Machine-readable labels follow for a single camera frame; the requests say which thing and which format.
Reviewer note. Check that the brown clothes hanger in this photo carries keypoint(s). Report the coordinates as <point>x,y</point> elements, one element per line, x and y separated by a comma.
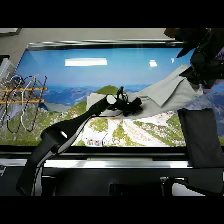
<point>20,101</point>
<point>23,89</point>

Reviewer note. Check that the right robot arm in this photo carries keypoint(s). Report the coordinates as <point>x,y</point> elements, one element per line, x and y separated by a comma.
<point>204,65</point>

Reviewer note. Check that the black clothes hanger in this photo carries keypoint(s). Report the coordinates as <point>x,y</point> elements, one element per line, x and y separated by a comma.
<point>11,100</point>

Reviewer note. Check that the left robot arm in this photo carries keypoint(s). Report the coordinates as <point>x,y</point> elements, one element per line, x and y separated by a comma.
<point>66,131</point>

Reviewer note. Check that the silver frame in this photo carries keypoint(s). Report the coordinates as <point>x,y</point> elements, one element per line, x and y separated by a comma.
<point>116,164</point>

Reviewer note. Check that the white garment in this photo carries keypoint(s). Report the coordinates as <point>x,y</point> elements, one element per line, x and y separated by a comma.
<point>166,93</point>

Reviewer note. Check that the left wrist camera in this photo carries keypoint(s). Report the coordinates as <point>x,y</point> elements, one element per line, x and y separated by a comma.
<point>122,93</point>

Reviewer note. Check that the white clothes hanger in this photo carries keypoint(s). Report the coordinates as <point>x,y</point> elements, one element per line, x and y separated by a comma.
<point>24,110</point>

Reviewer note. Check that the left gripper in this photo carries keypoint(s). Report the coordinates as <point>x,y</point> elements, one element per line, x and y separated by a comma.
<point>130,106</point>

